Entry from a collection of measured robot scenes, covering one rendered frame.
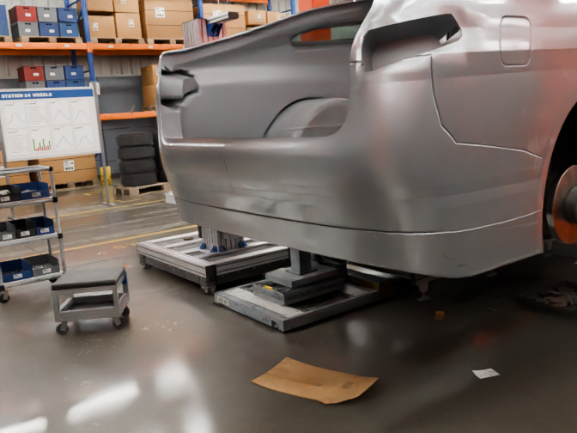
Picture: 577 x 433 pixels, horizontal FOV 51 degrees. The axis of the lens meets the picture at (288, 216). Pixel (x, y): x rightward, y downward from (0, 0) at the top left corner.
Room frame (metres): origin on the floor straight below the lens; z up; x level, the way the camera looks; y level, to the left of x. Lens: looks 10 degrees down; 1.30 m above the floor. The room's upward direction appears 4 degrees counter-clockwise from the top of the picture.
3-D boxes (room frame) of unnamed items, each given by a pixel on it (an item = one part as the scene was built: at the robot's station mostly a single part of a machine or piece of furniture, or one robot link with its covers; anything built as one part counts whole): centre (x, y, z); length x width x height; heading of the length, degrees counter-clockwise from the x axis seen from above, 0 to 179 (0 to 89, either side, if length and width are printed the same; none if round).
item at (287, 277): (3.94, -0.06, 0.32); 0.40 x 0.30 x 0.28; 126
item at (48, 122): (9.15, 3.46, 0.98); 1.50 x 0.50 x 1.95; 126
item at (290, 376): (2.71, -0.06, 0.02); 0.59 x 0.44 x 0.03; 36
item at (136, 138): (11.32, 2.45, 0.55); 1.40 x 0.80 x 1.09; 128
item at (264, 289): (3.92, -0.03, 0.13); 0.50 x 0.36 x 0.10; 126
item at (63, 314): (3.80, 1.32, 0.17); 0.43 x 0.36 x 0.34; 94
